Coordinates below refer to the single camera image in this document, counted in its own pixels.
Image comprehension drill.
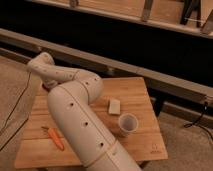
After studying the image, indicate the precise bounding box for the black cable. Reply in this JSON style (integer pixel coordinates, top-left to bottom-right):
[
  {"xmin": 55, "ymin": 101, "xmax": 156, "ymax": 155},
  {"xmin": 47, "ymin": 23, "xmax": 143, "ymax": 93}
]
[
  {"xmin": 0, "ymin": 71, "xmax": 33, "ymax": 153},
  {"xmin": 183, "ymin": 99, "xmax": 213, "ymax": 141}
]

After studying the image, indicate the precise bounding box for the orange carrot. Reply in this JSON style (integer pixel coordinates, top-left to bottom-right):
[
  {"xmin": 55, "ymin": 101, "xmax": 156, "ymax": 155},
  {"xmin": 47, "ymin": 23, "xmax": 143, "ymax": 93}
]
[{"xmin": 42, "ymin": 126, "xmax": 64, "ymax": 151}]

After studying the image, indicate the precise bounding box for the dark red ceramic bowl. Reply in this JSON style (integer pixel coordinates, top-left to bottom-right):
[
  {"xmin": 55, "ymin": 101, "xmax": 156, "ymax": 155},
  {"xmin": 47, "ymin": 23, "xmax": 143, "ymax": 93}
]
[{"xmin": 42, "ymin": 83, "xmax": 49, "ymax": 91}]

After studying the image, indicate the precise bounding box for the wooden cutting board table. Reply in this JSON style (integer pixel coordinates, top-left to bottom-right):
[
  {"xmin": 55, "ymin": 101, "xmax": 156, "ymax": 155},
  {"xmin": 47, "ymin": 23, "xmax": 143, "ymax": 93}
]
[{"xmin": 14, "ymin": 77, "xmax": 168, "ymax": 169}]

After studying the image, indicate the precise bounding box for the black cable on left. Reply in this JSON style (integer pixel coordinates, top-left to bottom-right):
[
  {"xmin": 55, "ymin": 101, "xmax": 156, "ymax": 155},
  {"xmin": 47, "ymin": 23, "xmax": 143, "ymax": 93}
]
[{"xmin": 0, "ymin": 71, "xmax": 33, "ymax": 153}]

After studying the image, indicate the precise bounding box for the long metal rail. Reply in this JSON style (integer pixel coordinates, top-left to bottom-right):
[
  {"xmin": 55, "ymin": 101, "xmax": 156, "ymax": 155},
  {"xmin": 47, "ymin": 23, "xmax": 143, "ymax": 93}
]
[{"xmin": 0, "ymin": 28, "xmax": 213, "ymax": 107}]

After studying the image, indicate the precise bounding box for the black cable on right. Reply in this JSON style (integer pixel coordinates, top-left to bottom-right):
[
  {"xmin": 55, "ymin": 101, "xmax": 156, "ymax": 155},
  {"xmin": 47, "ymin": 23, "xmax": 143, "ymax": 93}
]
[{"xmin": 183, "ymin": 99, "xmax": 213, "ymax": 141}]

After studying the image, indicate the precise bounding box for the clear plastic cup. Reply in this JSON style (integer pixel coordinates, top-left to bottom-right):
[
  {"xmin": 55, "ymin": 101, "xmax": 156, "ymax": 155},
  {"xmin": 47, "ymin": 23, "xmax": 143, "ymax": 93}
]
[{"xmin": 118, "ymin": 113, "xmax": 139, "ymax": 137}]

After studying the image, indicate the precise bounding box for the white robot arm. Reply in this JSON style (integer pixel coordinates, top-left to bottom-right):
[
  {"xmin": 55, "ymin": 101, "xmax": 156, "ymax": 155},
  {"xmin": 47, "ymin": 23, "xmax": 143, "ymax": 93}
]
[{"xmin": 27, "ymin": 52, "xmax": 142, "ymax": 171}]

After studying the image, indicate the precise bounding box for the white sponge block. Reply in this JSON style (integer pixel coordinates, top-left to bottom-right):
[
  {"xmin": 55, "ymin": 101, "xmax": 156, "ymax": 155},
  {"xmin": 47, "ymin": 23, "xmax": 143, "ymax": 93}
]
[{"xmin": 108, "ymin": 99, "xmax": 120, "ymax": 115}]

